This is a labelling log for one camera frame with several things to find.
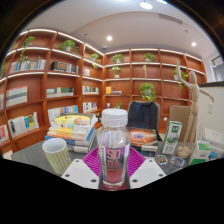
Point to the clear bottle with red label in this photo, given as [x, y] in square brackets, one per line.
[113, 160]

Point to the tan chair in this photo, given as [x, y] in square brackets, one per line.
[178, 120]

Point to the grey curtain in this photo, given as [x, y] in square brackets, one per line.
[219, 71]

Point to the dark blue chair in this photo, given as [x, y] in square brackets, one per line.
[143, 115]

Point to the pale green striped cup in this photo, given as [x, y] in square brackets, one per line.
[57, 156]

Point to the dark book stack, orange cover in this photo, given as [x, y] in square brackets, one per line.
[143, 136]

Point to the small round sticker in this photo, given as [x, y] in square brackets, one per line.
[161, 159]

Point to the colourful book stack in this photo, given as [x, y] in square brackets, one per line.
[73, 128]

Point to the tall green white carton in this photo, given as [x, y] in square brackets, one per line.
[172, 137]

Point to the blue round sticker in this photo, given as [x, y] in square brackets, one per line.
[177, 162]

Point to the wooden artist mannequin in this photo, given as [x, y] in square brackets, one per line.
[193, 113]

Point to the wooden bookshelf unit with plants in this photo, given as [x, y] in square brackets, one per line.
[66, 83]

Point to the ceiling air vent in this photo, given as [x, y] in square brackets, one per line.
[170, 18]

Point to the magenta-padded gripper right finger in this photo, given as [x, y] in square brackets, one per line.
[148, 171]

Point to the white wall switch plate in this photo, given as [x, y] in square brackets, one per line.
[210, 108]

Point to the white ceiling lights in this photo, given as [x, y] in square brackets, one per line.
[146, 5]

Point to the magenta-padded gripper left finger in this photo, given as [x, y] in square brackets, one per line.
[78, 173]

